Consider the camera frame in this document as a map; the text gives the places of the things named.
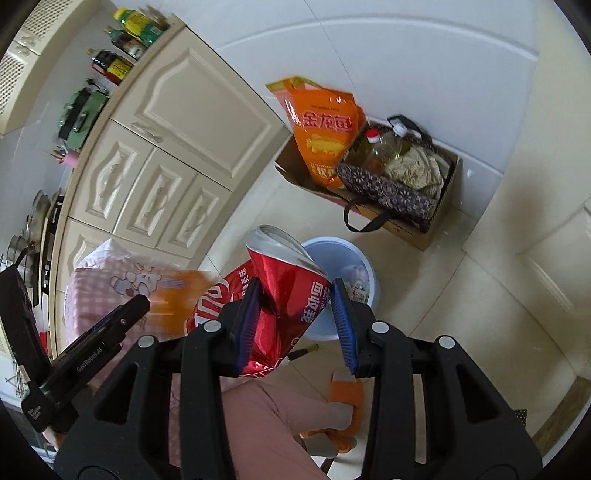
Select black rod with yellow tip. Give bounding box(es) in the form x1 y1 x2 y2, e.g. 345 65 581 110
277 342 320 367

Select dark glass bottle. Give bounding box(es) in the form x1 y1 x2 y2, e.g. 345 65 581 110
104 25 144 61

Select open cardboard box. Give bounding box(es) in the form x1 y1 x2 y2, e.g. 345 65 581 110
274 138 352 204

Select pink checked tablecloth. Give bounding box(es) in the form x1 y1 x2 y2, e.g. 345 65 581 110
65 237 222 480

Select person's pink trouser leg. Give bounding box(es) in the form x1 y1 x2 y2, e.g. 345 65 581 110
222 381 358 480

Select yellow green plastic bottle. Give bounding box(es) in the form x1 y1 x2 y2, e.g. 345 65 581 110
113 7 169 44

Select bag of dried noodles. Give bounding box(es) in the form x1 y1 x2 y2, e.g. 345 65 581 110
383 148 451 190

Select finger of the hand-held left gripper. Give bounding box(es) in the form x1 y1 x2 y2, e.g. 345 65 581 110
99 294 152 341
61 305 124 357

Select clear plastic wrap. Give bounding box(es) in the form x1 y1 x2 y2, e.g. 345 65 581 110
344 265 372 303

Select wide lattice door wall cabinet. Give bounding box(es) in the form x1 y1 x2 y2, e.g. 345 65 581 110
0 0 112 136

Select blue plastic bin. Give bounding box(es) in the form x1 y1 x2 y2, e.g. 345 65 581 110
300 237 380 341

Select steel frying pan with lid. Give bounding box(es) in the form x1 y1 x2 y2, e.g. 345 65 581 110
28 189 63 241

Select green electric cooker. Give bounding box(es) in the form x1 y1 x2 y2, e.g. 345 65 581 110
58 80 112 148

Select cream base cabinet unit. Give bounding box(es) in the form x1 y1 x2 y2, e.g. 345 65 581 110
46 14 301 352

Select cream door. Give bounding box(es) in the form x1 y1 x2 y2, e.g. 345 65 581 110
462 196 591 384

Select orange rice bag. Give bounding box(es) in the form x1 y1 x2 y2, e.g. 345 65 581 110
265 76 368 190

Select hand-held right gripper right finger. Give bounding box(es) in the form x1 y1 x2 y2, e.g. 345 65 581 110
329 277 543 480

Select red crushed can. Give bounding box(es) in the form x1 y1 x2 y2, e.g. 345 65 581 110
184 224 332 379

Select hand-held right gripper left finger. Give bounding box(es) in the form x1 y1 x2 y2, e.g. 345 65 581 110
54 277 264 480

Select orange crushed can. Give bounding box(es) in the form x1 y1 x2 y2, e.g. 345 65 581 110
150 269 222 340

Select clear cooking oil bottle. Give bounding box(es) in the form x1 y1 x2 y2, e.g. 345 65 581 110
355 115 419 174

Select orange slipper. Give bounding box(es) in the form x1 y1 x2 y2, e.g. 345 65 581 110
299 375 365 457

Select steel steamer pot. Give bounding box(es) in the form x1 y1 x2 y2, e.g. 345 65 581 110
7 231 42 278

